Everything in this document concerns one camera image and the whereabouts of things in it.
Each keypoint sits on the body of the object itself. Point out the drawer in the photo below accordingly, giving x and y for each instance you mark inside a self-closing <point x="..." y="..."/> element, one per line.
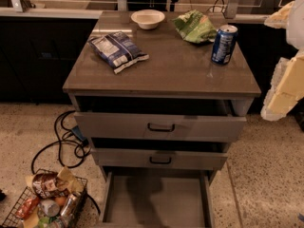
<point x="161" y="119"/>
<point x="152" y="198"/>
<point x="158" y="154"/>

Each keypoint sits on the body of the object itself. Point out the blue pepsi can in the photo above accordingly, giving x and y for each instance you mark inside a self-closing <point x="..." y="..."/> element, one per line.
<point x="224" y="44"/>

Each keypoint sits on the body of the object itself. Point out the green chip bag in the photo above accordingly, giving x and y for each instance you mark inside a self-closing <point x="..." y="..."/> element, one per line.
<point x="195" y="27"/>

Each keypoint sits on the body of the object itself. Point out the blue cable plug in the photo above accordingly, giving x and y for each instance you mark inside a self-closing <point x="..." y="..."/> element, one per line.
<point x="78" y="135"/>

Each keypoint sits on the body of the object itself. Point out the grey drawer cabinet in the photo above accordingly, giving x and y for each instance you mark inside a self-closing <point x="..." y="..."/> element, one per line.
<point x="175" y="69"/>

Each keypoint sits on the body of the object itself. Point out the black wire basket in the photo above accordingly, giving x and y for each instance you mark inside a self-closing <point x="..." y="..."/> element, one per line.
<point x="38" y="218"/>

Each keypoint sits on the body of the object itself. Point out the blue chip bag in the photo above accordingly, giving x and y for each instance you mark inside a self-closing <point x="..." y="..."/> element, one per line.
<point x="118" y="50"/>

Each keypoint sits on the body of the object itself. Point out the brown metallic can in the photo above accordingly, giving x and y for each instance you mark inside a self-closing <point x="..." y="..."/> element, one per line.
<point x="70" y="204"/>

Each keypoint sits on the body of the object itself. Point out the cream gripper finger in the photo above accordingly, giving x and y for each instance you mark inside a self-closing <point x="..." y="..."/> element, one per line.
<point x="279" y="19"/>
<point x="287" y="89"/>

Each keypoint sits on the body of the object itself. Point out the silver can lying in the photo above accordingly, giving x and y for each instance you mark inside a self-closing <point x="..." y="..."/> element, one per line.
<point x="50" y="207"/>

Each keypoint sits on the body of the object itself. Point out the white paper bowl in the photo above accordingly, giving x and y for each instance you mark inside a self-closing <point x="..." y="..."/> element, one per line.
<point x="147" y="18"/>

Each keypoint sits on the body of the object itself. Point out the middle drawer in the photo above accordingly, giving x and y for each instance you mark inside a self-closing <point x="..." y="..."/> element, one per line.
<point x="158" y="154"/>

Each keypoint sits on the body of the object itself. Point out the brown snack bag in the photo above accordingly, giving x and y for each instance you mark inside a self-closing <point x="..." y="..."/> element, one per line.
<point x="46" y="184"/>

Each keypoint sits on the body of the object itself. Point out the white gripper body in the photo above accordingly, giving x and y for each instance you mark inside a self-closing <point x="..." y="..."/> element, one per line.
<point x="296" y="26"/>

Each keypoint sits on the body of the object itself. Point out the top drawer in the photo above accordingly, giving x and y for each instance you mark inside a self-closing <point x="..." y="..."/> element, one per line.
<point x="161" y="119"/>

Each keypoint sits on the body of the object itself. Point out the orange snack packet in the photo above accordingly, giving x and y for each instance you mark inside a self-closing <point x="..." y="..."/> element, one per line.
<point x="26" y="209"/>

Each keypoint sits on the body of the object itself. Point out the bottom drawer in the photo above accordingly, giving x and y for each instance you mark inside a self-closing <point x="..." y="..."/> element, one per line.
<point x="152" y="198"/>

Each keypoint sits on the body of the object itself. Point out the orange fruit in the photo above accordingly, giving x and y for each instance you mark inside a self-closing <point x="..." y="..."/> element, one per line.
<point x="60" y="201"/>

